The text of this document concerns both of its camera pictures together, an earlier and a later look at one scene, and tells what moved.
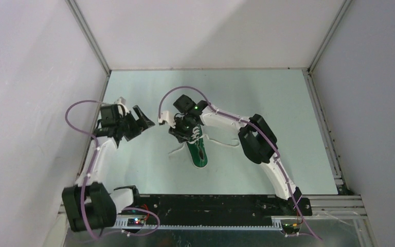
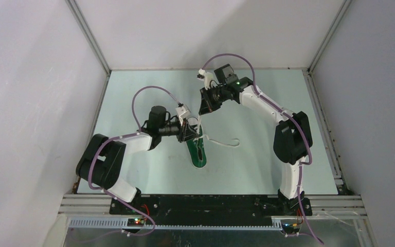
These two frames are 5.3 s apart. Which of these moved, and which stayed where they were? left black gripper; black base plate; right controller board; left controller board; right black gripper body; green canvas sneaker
Moved: left black gripper; right black gripper body
Stayed: black base plate; left controller board; right controller board; green canvas sneaker
